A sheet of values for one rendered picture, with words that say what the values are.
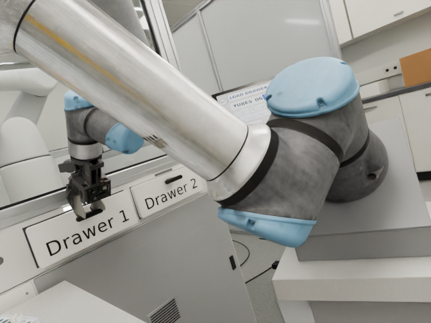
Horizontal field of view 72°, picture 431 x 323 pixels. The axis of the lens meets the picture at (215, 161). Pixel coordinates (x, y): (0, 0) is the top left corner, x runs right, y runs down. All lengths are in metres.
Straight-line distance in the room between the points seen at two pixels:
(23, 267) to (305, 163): 0.76
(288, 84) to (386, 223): 0.27
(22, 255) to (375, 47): 3.82
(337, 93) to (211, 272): 0.98
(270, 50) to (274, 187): 1.97
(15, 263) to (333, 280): 0.74
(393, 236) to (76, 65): 0.49
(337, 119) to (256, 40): 1.97
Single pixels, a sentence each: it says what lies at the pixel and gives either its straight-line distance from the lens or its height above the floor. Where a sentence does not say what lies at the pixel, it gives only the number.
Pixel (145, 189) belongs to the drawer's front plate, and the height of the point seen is 0.91.
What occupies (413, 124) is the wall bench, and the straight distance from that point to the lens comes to 3.28.
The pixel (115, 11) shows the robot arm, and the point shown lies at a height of 1.24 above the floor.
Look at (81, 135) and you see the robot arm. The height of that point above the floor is 1.10.
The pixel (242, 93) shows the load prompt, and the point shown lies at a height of 1.16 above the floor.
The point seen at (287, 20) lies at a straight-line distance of 2.21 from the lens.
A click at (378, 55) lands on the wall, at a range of 4.03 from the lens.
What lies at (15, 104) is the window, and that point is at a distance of 0.97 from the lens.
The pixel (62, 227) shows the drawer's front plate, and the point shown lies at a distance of 0.91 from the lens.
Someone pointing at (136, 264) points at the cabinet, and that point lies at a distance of 1.05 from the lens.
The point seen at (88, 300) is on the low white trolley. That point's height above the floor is 0.76.
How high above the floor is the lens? 1.03
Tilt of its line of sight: 6 degrees down
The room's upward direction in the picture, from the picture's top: 16 degrees counter-clockwise
